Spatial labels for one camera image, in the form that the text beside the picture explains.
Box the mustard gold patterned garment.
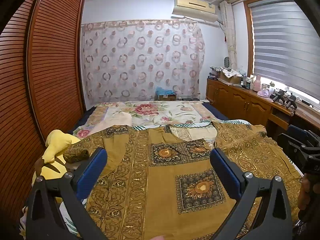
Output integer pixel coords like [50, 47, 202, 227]
[63, 122, 301, 239]

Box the person's hand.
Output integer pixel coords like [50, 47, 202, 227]
[297, 173, 319, 210]

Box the yellow plush toy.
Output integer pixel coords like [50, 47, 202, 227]
[31, 129, 80, 186]

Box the black tripod gadget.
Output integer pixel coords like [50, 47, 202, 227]
[272, 89, 297, 110]

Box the pink bottle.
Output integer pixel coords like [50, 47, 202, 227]
[253, 75, 261, 92]

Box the long wooden sideboard cabinet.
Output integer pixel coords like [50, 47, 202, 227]
[206, 79, 319, 140]

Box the green leaf print sheet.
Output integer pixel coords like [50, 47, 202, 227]
[132, 119, 251, 131]

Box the beige folded cloth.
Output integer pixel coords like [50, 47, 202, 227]
[88, 112, 132, 135]

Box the navy blue bed mattress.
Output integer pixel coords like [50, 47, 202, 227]
[202, 102, 229, 121]

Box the open cardboard box on cabinet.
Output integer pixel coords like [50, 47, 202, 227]
[219, 68, 242, 85]

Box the grey zebra window blind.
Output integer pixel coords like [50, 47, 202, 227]
[248, 0, 319, 99]

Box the floral bed blanket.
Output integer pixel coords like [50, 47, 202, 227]
[72, 101, 217, 139]

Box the small grey fan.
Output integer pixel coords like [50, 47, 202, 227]
[223, 57, 230, 68]

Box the brown louvered wardrobe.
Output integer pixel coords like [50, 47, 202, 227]
[1, 0, 85, 235]

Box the pink circle patterned curtain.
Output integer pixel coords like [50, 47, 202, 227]
[81, 20, 205, 104]

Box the white wall air conditioner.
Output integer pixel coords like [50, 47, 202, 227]
[172, 0, 219, 23]

